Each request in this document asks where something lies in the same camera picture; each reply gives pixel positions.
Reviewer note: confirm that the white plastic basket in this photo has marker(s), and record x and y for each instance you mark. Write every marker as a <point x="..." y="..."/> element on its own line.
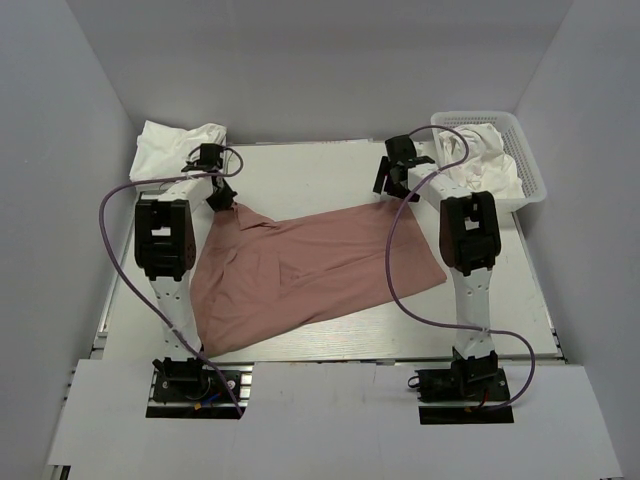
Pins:
<point x="449" y="149"/>

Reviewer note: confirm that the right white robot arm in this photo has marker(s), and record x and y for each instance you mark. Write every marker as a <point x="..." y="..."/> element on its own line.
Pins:
<point x="469" y="243"/>

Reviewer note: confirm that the pink t-shirt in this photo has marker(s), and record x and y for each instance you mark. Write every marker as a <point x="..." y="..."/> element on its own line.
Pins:
<point x="257" y="278"/>

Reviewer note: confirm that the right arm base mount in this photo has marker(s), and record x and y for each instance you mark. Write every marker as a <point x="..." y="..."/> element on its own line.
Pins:
<point x="468" y="392"/>

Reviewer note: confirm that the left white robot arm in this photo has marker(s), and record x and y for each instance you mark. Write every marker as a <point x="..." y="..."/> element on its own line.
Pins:
<point x="164" y="238"/>

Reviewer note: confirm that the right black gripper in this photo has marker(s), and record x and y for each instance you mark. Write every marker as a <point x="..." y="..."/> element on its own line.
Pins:
<point x="381" y="175"/>

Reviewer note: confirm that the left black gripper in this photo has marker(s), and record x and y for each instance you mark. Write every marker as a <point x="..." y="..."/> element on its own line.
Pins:
<point x="225" y="201"/>

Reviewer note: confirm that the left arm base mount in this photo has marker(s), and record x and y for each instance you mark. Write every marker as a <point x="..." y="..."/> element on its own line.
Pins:
<point x="190" y="389"/>

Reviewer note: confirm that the crumpled white t-shirts in basket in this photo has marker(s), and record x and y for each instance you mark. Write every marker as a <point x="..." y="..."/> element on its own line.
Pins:
<point x="488" y="167"/>

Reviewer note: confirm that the folded white t-shirt stack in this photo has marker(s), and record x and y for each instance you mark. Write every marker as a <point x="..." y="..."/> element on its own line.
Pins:
<point x="163" y="151"/>

